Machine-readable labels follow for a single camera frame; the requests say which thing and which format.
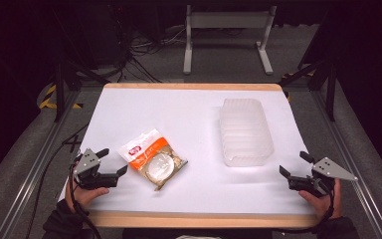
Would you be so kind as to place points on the translucent plastic container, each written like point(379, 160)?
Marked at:
point(245, 132)

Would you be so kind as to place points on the yellow and black hazard tape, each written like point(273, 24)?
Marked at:
point(48, 98)

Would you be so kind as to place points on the orange and white snack packet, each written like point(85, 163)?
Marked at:
point(154, 159)

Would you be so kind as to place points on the person's left hand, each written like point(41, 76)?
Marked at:
point(83, 197)

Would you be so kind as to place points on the black metal frame stand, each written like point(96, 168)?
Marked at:
point(330, 89)
point(59, 89)

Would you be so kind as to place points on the person's right hand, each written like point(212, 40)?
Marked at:
point(326, 205)

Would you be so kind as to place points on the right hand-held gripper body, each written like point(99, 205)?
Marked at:
point(315, 184)

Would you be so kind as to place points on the white metal stand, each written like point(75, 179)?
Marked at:
point(227, 20)

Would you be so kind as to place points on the aluminium rail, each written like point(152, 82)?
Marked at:
point(348, 166)
point(30, 179)

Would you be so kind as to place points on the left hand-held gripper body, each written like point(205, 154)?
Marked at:
point(93, 179)

